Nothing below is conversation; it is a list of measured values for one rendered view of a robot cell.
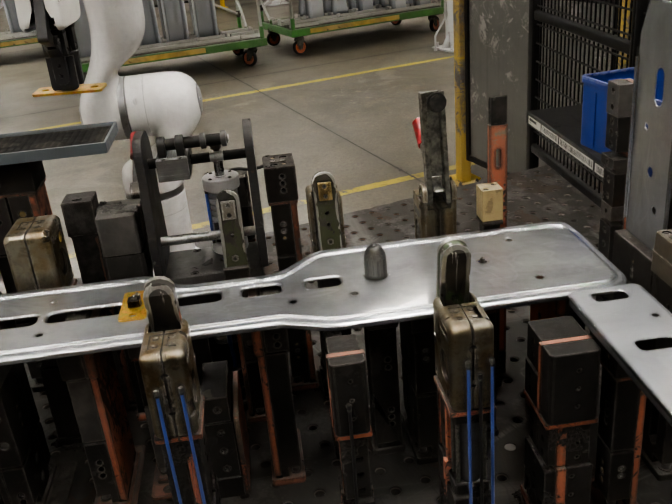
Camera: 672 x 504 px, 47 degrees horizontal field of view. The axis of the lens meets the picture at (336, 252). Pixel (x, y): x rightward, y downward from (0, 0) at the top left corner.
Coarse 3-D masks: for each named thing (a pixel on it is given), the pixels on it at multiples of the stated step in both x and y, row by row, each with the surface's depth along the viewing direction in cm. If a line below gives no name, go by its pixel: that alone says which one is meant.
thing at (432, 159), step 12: (420, 96) 117; (432, 96) 114; (444, 96) 115; (420, 108) 118; (432, 108) 115; (444, 108) 118; (420, 120) 119; (432, 120) 119; (444, 120) 118; (432, 132) 119; (444, 132) 118; (432, 144) 120; (444, 144) 119; (432, 156) 120; (444, 156) 119; (432, 168) 121; (444, 168) 120; (444, 180) 121; (432, 192) 121; (432, 204) 121
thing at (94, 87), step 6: (84, 84) 97; (90, 84) 96; (96, 84) 96; (102, 84) 96; (36, 90) 95; (42, 90) 95; (48, 90) 96; (60, 90) 94; (66, 90) 94; (72, 90) 94; (78, 90) 94; (84, 90) 94; (90, 90) 93; (96, 90) 94; (102, 90) 94; (36, 96) 93; (42, 96) 93
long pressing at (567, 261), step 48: (432, 240) 120; (480, 240) 119; (528, 240) 117; (576, 240) 116; (48, 288) 115; (96, 288) 114; (192, 288) 111; (240, 288) 110; (288, 288) 109; (336, 288) 108; (384, 288) 107; (432, 288) 106; (480, 288) 105; (528, 288) 103; (576, 288) 103; (0, 336) 103; (48, 336) 102; (96, 336) 101; (192, 336) 101
